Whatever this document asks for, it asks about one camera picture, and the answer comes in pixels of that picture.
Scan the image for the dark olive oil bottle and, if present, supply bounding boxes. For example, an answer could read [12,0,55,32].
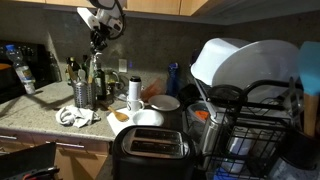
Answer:
[95,63,106,100]

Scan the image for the orange plastic bag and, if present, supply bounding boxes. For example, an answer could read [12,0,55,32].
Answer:
[141,78,166,102]

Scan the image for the large white plate in rack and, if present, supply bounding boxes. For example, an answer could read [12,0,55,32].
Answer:
[212,40,299,89]

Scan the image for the white cutting board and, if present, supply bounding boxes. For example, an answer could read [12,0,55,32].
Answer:
[107,108,133,135]

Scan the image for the white tumbler with black lid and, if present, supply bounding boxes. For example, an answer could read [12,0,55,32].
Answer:
[128,76,142,100]

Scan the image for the black dish rack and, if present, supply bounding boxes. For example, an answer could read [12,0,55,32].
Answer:
[195,80,319,180]

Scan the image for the wooden spatula in holder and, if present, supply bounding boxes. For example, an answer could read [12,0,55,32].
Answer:
[67,65,77,83]

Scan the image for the white mug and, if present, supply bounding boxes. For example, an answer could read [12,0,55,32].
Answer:
[127,100,144,112]

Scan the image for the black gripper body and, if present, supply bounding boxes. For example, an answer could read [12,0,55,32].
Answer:
[90,30,109,50]

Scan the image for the black microwave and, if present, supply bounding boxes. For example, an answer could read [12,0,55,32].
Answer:
[0,40,54,103]

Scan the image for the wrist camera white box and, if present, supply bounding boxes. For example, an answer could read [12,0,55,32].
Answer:
[77,7,100,30]

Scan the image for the black toaster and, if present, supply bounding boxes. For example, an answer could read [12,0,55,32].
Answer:
[112,126,196,180]

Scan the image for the blue canister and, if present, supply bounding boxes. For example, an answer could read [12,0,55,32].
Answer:
[167,63,178,96]

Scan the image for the steel cup in rack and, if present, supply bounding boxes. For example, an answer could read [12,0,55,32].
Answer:
[200,112,224,154]

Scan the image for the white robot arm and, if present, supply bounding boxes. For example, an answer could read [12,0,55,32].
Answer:
[89,0,126,53]

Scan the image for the white tub in rack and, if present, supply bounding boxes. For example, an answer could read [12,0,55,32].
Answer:
[190,38,249,85]

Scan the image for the blue spatula wooden handle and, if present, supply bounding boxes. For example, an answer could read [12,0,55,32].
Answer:
[297,41,320,137]

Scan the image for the white crumpled cloth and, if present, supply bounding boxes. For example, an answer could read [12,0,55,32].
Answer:
[55,105,101,128]

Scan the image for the white plate on counter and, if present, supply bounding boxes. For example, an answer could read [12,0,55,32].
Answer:
[148,95,180,111]

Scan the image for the perforated steel utensil holder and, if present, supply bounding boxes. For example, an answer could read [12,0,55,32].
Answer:
[73,81,96,109]

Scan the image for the white bowl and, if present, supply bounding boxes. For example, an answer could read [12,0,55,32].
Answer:
[132,109,164,126]

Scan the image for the clear plastic water bottle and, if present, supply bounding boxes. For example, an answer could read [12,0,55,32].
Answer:
[6,44,35,94]

